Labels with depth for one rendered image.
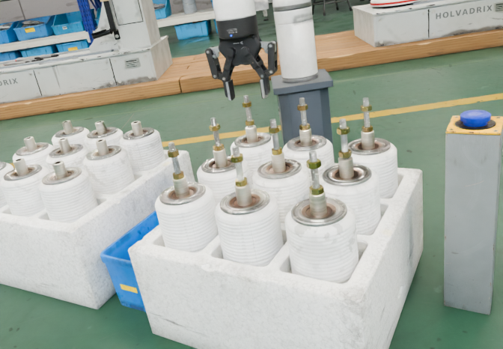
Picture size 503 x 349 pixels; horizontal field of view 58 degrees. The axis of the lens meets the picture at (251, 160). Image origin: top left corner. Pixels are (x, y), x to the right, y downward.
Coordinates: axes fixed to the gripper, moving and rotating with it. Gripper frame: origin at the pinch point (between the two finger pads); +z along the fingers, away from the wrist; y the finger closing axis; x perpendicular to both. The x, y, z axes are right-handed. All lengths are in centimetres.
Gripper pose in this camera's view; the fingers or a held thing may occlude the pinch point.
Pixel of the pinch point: (247, 91)
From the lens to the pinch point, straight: 89.5
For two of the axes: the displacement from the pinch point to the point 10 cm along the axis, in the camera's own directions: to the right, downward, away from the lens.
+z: 1.5, 9.1, 3.9
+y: 9.4, -0.1, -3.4
